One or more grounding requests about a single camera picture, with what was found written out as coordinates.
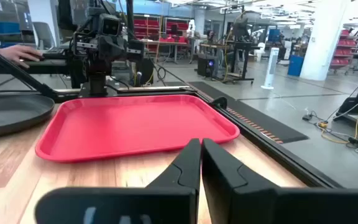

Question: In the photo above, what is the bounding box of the yellow cable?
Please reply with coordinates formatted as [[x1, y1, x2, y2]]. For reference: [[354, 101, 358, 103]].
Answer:
[[317, 70, 358, 144]]

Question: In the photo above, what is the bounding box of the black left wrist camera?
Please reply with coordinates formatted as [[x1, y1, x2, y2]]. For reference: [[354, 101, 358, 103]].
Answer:
[[99, 13, 122, 37]]

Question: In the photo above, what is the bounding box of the person's hand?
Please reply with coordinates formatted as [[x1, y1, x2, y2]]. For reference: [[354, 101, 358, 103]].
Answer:
[[0, 44, 44, 70]]

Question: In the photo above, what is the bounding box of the black diagonal frame strut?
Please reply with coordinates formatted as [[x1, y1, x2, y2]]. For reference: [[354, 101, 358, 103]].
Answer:
[[0, 41, 60, 99]]

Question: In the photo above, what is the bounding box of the white tower fan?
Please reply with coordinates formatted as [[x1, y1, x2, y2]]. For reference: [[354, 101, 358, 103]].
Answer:
[[260, 47, 280, 91]]

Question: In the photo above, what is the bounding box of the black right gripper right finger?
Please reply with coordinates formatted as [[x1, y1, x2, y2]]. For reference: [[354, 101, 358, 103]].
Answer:
[[201, 138, 358, 224]]

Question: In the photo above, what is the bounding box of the grey chair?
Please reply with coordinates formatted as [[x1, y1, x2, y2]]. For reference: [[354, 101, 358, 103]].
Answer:
[[32, 21, 56, 50]]

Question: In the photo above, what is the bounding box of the black standing desk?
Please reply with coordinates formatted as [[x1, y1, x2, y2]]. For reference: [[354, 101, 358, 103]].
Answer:
[[221, 5, 256, 85]]

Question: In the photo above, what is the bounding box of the blue bin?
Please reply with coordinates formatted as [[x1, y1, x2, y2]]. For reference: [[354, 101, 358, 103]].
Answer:
[[287, 54, 305, 77]]

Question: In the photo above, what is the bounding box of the red plastic tray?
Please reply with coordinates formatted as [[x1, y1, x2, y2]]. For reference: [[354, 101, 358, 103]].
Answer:
[[35, 94, 241, 164]]

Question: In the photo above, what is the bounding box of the black computer tower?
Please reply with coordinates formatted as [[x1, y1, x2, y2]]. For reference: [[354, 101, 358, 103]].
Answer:
[[196, 54, 219, 78]]

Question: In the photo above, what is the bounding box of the white pillar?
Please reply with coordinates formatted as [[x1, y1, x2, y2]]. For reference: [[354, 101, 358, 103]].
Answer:
[[299, 0, 353, 82]]

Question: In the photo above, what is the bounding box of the red bin rack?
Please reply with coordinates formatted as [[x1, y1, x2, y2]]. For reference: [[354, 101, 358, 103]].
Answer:
[[329, 29, 358, 76]]

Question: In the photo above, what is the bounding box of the dark round plate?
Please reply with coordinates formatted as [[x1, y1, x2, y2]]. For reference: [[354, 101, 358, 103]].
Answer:
[[0, 93, 55, 139]]

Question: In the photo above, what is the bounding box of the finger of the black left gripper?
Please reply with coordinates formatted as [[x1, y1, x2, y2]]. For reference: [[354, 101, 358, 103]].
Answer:
[[112, 35, 127, 61], [98, 35, 114, 61]]

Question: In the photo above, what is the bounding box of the black stand base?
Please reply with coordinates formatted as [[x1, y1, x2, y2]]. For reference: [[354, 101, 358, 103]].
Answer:
[[333, 52, 358, 123]]

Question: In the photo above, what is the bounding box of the black floor mat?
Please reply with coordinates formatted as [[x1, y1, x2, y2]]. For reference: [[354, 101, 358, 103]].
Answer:
[[187, 81, 310, 145]]

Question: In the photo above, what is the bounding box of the red bin shelving unit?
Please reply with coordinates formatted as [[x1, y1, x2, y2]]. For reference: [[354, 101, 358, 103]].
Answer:
[[133, 14, 191, 53]]

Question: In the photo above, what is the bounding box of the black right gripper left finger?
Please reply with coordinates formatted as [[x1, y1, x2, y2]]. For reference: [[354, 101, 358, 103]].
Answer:
[[34, 138, 202, 224]]

